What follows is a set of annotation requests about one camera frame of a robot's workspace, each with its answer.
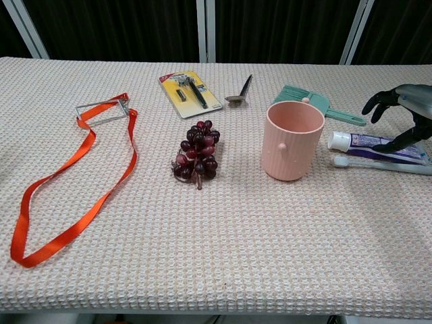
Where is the metal spoon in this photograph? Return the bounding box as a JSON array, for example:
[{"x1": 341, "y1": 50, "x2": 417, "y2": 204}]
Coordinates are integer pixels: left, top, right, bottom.
[{"x1": 224, "y1": 74, "x2": 254, "y2": 108}]

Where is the light blue toothbrush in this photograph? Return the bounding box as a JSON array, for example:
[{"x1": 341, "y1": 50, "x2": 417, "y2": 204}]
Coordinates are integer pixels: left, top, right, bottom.
[{"x1": 333, "y1": 155, "x2": 432, "y2": 176}]

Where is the yellow razor blister pack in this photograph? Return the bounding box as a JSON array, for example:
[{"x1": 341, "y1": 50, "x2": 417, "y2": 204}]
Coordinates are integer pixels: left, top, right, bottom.
[{"x1": 158, "y1": 70, "x2": 224, "y2": 120}]

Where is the teal hand brush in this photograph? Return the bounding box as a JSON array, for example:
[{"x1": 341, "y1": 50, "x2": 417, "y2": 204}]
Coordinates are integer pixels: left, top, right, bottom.
[{"x1": 272, "y1": 84, "x2": 367, "y2": 128}]

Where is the dark red grape bunch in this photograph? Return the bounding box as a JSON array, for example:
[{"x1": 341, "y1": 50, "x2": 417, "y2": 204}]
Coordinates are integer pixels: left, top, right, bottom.
[{"x1": 170, "y1": 119, "x2": 222, "y2": 190}]

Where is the pink ribbed cup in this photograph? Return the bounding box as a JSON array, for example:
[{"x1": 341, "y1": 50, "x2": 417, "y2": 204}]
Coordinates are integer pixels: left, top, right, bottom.
[{"x1": 260, "y1": 100, "x2": 326, "y2": 183}]

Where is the purple white-capped bottle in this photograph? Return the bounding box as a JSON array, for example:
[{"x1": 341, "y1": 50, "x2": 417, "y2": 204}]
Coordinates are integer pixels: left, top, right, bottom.
[{"x1": 327, "y1": 130, "x2": 428, "y2": 166}]

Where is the white frame post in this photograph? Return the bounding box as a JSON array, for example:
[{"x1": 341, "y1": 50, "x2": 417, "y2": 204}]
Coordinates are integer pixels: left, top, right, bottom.
[
  {"x1": 196, "y1": 0, "x2": 217, "y2": 63},
  {"x1": 0, "y1": 0, "x2": 50, "y2": 59},
  {"x1": 338, "y1": 0, "x2": 376, "y2": 66}
]

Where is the clear badge holder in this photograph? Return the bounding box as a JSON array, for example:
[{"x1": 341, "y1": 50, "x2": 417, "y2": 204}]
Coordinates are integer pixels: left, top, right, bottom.
[{"x1": 74, "y1": 97, "x2": 131, "y2": 127}]

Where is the black pleated curtain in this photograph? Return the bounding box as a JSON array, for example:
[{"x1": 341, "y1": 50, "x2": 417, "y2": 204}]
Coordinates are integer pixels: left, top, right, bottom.
[
  {"x1": 0, "y1": 0, "x2": 34, "y2": 59},
  {"x1": 214, "y1": 0, "x2": 359, "y2": 65},
  {"x1": 354, "y1": 0, "x2": 432, "y2": 67},
  {"x1": 24, "y1": 0, "x2": 203, "y2": 63}
]

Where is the beige waffle table cloth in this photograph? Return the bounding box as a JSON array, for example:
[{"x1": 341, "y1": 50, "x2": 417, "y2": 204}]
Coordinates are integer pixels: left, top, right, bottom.
[{"x1": 0, "y1": 56, "x2": 432, "y2": 320}]

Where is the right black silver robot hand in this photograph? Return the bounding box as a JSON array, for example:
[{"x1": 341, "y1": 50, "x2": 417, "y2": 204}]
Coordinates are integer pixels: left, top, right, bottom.
[{"x1": 362, "y1": 84, "x2": 432, "y2": 153}]

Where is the orange lanyard ribbon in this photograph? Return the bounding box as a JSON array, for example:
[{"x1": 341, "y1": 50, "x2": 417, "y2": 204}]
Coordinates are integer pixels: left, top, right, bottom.
[{"x1": 9, "y1": 94, "x2": 140, "y2": 269}]

